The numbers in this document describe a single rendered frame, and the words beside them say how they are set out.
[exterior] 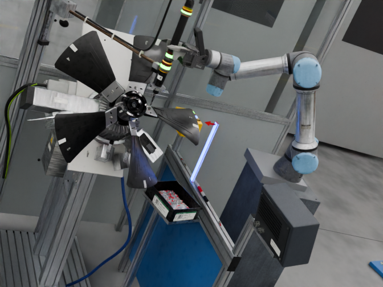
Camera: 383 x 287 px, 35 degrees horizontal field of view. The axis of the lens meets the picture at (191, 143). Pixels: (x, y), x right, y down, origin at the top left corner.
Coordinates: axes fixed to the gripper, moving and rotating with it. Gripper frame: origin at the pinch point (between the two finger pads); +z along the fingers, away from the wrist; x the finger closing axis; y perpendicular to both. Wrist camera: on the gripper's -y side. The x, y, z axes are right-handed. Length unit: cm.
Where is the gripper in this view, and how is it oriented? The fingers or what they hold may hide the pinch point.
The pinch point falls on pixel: (167, 42)
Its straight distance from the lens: 252.8
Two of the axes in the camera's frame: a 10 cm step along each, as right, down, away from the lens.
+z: -8.7, -1.5, -4.6
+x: -3.3, -5.1, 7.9
